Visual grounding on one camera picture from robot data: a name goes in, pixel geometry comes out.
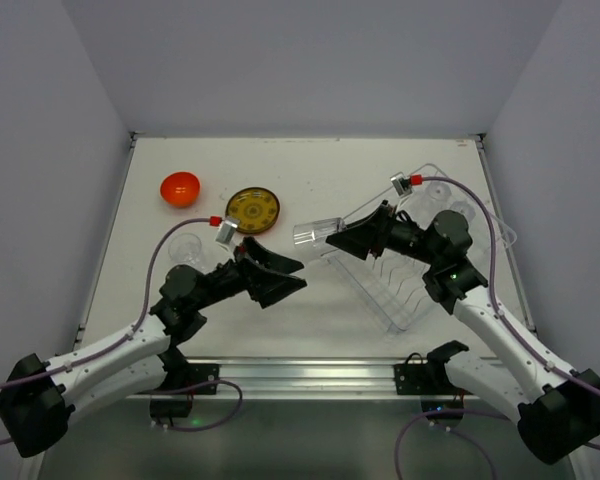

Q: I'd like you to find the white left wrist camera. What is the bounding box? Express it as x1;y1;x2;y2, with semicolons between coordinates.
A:
215;217;240;247

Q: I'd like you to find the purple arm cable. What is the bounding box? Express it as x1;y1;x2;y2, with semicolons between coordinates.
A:
393;173;600;480
0;214;244;449

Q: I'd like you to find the white wire dish rack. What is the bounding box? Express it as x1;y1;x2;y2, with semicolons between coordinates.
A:
326;182;490;335

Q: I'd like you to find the clear plastic cup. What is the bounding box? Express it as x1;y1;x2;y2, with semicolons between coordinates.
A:
293;217;345;255
449;201;476;223
168;233;202;266
425;181;451;203

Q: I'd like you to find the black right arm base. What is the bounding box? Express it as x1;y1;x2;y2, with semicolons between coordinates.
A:
393;340;469;427

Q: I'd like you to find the aluminium mounting rail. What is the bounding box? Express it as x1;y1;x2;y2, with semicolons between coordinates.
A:
44;355;571;401

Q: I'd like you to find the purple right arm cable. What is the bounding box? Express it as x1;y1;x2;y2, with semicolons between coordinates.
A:
393;173;600;480

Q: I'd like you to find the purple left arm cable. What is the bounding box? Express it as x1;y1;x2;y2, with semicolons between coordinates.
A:
0;214;244;449

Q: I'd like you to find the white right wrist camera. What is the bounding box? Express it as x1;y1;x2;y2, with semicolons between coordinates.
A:
390;172;413;198

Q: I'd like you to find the dark olive plastic plate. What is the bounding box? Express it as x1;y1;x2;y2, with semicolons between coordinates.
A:
225;187;281;235

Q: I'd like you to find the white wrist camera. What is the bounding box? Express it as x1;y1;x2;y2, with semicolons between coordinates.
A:
390;172;413;198
215;217;240;247

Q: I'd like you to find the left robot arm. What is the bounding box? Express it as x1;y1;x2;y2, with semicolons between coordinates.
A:
0;237;307;458

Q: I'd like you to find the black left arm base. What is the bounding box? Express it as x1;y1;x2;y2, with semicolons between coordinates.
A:
143;358;219;432

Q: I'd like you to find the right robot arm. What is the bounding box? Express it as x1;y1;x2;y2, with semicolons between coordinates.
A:
326;202;600;465

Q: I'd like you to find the orange plastic bowl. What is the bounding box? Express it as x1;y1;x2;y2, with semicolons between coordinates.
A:
159;171;201;208

